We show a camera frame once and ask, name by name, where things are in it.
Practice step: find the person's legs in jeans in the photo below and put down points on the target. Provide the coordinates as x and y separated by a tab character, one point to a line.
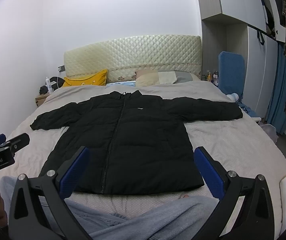
158	217

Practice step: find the black puffer jacket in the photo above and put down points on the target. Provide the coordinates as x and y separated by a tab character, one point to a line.
138	142

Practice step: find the blue curtain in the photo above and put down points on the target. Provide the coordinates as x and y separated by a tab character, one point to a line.
279	92

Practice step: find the grey bed blanket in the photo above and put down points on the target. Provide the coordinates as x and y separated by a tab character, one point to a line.
220	140

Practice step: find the yellow pillow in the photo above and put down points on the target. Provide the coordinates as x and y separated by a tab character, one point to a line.
87	80

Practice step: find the pink pillow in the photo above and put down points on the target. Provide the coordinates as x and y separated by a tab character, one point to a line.
143	72

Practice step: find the light blue bed sheet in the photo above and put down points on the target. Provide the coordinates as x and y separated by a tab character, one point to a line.
120	83

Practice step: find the beige pillow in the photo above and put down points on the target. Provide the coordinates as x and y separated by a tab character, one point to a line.
148	80

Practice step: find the white spray bottle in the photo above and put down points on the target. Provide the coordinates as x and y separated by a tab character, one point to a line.
48	86

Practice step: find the wooden nightstand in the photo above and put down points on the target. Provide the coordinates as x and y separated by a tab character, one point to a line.
40	100

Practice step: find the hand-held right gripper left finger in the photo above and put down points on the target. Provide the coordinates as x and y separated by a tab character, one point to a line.
75	172

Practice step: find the black bag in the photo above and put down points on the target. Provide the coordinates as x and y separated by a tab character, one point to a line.
57	82

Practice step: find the blue cloth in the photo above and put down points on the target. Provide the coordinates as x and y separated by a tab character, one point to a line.
248	110

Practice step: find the cream quilted headboard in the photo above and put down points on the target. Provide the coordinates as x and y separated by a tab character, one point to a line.
133	52

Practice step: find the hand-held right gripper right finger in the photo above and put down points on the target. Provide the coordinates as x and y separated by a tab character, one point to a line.
210	173

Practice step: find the row of small bottles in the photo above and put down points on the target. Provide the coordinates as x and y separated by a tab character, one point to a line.
210	76

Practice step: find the wall socket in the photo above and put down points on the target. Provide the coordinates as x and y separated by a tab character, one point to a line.
61	68

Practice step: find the blue cushion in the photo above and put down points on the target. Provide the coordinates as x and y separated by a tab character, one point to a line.
231	72

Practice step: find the white cloth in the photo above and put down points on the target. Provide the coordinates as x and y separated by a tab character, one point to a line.
233	97

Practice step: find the grey pillow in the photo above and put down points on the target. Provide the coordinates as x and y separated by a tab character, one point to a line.
186	76

